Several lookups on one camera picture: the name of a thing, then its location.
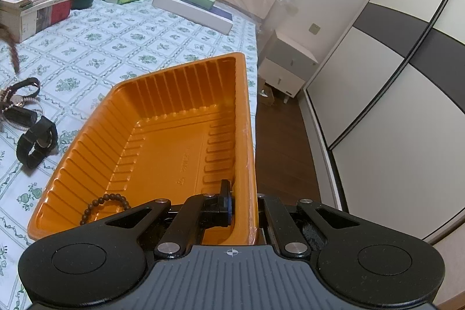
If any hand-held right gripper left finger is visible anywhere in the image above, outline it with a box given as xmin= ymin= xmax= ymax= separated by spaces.
xmin=95 ymin=179 xmax=234 ymax=259

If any gold face black strap watch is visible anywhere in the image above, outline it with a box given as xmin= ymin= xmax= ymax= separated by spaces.
xmin=0 ymin=77 xmax=41 ymax=106

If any orange plastic tray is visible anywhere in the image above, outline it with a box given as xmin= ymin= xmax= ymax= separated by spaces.
xmin=27 ymin=52 xmax=261 ymax=247

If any white grey sliding wardrobe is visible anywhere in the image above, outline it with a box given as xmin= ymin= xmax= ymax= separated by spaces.
xmin=303 ymin=0 xmax=465 ymax=246

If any brown wooden bead bracelet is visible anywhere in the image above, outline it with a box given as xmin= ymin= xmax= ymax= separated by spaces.
xmin=81 ymin=193 xmax=131 ymax=225

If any black mesh strap watch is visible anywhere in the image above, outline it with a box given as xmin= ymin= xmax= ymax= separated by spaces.
xmin=16 ymin=116 xmax=59 ymax=169

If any long white box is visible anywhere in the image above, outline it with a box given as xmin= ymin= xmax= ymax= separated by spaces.
xmin=152 ymin=0 xmax=233 ymax=35

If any small cardboard box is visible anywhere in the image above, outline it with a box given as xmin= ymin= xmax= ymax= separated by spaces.
xmin=258 ymin=85 xmax=276 ymax=107

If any white pearl necklace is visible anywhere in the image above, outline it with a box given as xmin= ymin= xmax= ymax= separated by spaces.
xmin=0 ymin=100 xmax=46 ymax=132

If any white grey nightstand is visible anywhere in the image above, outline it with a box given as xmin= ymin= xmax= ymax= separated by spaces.
xmin=257 ymin=28 xmax=319 ymax=104

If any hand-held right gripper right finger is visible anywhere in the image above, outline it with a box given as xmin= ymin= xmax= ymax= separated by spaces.
xmin=257 ymin=194 xmax=364 ymax=257

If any brown braided cord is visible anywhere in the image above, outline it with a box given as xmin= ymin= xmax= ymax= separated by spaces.
xmin=0 ymin=23 xmax=21 ymax=73

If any floral bed sheet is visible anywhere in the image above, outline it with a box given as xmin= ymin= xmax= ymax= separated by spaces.
xmin=0 ymin=0 xmax=259 ymax=310

